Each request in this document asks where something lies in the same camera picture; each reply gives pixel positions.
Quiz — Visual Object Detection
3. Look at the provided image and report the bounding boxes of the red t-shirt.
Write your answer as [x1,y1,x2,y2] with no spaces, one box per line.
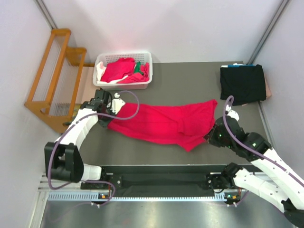
[108,99,218,152]

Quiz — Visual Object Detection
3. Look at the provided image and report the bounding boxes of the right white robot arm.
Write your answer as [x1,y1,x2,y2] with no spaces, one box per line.
[206,104,304,228]

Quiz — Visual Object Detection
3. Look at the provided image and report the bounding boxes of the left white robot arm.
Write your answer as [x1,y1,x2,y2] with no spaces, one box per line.
[44,90,126,189]

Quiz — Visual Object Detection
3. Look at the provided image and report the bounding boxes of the folded black t-shirt stack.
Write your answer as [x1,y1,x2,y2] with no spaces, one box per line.
[220,65,267,105]

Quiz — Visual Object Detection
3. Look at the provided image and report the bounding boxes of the yellow picture book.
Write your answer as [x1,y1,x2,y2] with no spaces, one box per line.
[72,104,81,119]

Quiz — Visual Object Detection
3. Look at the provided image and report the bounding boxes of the brown cardboard sheet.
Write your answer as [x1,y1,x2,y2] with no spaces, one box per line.
[76,66,99,104]

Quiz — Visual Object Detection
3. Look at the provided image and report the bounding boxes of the white cloth in basket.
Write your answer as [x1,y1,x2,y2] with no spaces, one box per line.
[93,61,120,85]

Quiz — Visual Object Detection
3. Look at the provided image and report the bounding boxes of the orange wooden rack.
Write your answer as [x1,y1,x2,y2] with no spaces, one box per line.
[24,28,93,133]

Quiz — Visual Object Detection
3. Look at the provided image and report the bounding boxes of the white plastic laundry basket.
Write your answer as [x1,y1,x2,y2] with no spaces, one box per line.
[93,51,153,90]

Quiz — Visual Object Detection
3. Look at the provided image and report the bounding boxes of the red clothes in basket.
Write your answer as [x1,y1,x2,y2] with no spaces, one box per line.
[101,58,150,84]

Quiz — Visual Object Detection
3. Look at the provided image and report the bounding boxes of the green cloth in basket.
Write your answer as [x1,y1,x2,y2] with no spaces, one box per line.
[133,61,141,74]

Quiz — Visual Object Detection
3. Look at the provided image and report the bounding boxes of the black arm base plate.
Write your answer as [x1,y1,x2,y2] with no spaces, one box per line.
[80,165,250,197]

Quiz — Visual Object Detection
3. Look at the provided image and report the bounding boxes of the white slotted cable duct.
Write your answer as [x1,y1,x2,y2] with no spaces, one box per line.
[48,191,227,202]

